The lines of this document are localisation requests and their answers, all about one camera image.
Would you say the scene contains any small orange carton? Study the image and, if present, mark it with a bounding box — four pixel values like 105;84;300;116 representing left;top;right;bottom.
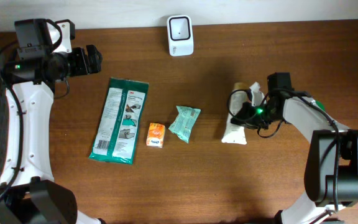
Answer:
146;123;166;148

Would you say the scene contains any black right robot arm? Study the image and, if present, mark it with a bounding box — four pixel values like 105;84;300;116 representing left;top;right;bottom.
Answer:
226;72;358;223

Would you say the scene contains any black camera cable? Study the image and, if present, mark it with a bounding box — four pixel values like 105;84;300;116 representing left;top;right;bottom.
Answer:
226;88;287;139

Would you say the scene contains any white barcode scanner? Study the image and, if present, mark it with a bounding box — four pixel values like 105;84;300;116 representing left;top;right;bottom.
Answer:
167;15;194;57

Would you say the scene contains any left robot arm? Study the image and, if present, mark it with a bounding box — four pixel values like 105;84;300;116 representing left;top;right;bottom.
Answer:
0;44;103;223

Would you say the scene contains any green lid jar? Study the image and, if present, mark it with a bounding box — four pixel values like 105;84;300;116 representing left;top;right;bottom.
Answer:
315;100;325;111

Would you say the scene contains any green 3M gloves package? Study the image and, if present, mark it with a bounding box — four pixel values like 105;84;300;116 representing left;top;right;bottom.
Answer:
89;78;149;165

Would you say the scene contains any white tube gold cap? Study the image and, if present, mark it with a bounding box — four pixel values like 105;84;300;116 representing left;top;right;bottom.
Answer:
221;82;248;145

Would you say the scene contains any teal snack packet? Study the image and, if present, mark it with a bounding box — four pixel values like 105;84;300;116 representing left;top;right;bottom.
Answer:
168;106;201;143

